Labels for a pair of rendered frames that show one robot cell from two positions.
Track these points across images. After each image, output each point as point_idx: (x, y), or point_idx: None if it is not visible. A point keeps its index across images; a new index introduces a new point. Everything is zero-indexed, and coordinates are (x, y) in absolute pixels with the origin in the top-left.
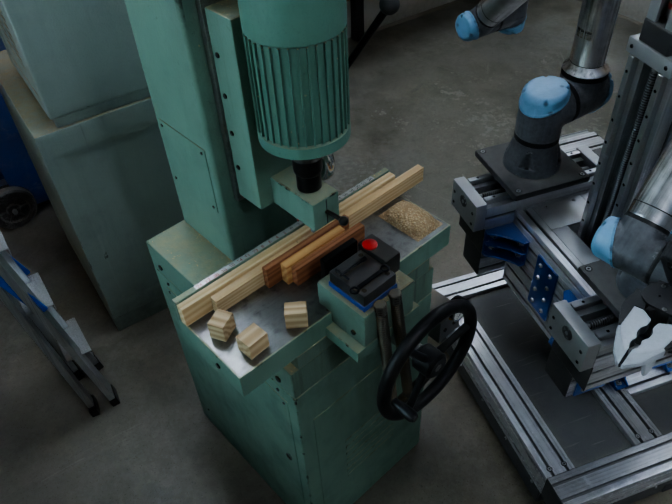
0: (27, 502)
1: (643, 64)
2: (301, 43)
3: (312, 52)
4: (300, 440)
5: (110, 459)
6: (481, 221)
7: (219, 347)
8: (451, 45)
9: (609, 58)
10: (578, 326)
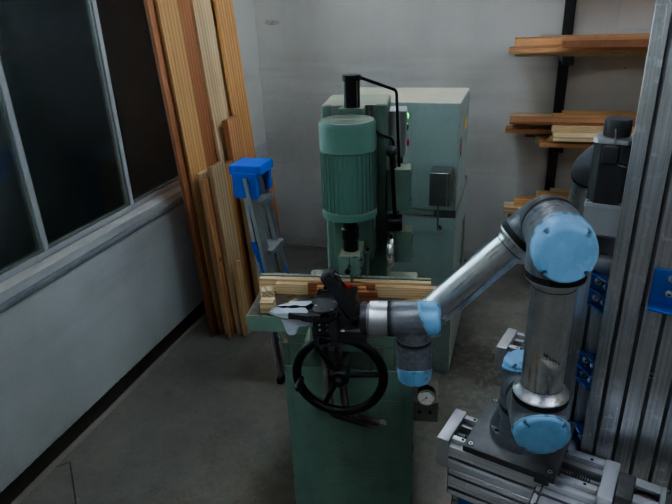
0: (216, 396)
1: None
2: (329, 152)
3: (335, 159)
4: (287, 404)
5: (262, 405)
6: (501, 362)
7: (258, 302)
8: None
9: None
10: (449, 425)
